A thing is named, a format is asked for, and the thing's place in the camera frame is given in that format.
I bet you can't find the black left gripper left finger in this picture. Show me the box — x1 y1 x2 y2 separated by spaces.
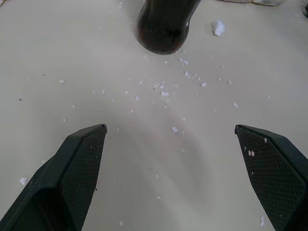
0 124 108 231

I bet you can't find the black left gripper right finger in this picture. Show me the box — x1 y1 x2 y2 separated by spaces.
234 124 308 231

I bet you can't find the large white crumb chunk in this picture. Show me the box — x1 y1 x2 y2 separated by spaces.
212 19 227 37

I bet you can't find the dark glass bottle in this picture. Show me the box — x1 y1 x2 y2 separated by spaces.
136 0 201 55

